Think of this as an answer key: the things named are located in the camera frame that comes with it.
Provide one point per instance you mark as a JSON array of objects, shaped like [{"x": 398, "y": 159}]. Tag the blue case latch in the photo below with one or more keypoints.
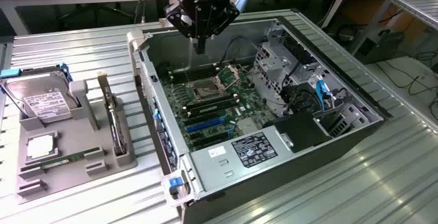
[{"x": 175, "y": 182}]

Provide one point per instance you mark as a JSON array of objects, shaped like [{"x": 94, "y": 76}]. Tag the silver CPU chip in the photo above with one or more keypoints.
[{"x": 40, "y": 147}]

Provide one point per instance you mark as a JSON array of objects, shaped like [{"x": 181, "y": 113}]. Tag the metal disk bay cage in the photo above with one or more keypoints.
[{"x": 274, "y": 80}]

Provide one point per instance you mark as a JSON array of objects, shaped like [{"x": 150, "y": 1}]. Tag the metal socket cover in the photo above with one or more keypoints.
[{"x": 229, "y": 76}]

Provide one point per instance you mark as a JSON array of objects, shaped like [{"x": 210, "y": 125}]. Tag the black fan shroud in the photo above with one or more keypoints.
[{"x": 301, "y": 131}]

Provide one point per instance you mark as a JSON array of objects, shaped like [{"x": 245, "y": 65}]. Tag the grey parts rack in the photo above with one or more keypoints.
[{"x": 68, "y": 142}]

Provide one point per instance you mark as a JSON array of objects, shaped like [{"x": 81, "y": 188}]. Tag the black installed RAM stick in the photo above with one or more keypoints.
[{"x": 209, "y": 110}]

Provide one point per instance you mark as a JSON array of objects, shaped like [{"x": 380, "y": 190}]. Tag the grey power supply unit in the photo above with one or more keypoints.
[{"x": 213, "y": 167}]

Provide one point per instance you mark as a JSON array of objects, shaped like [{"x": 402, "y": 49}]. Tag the silver chipset heatsink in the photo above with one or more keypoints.
[{"x": 247, "y": 126}]

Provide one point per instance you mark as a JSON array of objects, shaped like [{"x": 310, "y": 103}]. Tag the CPU socket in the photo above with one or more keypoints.
[{"x": 205, "y": 90}]

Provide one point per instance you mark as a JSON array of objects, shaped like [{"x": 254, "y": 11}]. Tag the silver hard disk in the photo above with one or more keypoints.
[{"x": 44, "y": 98}]

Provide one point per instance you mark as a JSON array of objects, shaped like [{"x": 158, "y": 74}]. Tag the green motherboard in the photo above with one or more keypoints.
[{"x": 239, "y": 101}]

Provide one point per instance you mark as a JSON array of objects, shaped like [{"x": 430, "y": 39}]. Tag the black box on floor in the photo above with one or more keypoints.
[{"x": 380, "y": 47}]

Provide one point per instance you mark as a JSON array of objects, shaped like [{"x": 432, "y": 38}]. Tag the blue expansion slot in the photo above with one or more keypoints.
[{"x": 205, "y": 124}]

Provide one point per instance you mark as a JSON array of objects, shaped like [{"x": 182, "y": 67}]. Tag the aluminium slat frame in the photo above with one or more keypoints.
[{"x": 417, "y": 6}]

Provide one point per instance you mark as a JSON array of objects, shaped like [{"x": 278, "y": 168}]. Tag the blue disk caddy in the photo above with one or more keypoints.
[{"x": 8, "y": 74}]

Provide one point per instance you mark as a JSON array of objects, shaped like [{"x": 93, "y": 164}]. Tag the black open PC case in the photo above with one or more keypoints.
[{"x": 274, "y": 190}]

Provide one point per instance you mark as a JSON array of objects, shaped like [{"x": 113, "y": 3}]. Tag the green RAM stick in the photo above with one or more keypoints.
[{"x": 62, "y": 160}]

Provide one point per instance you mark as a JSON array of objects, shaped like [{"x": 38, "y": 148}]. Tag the black graphics card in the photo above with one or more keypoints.
[{"x": 113, "y": 111}]

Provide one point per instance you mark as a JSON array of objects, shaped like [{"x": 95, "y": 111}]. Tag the black stand legs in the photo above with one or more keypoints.
[{"x": 117, "y": 10}]

